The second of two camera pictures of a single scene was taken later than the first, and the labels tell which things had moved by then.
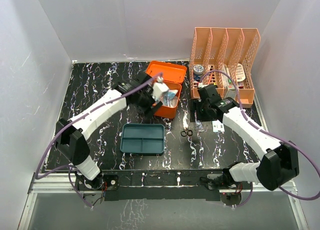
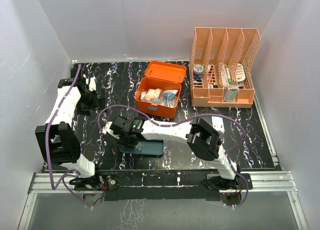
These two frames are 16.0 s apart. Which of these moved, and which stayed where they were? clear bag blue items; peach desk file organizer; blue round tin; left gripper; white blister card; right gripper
Moved: left gripper; right gripper
Stayed: clear bag blue items; white blister card; blue round tin; peach desk file organizer
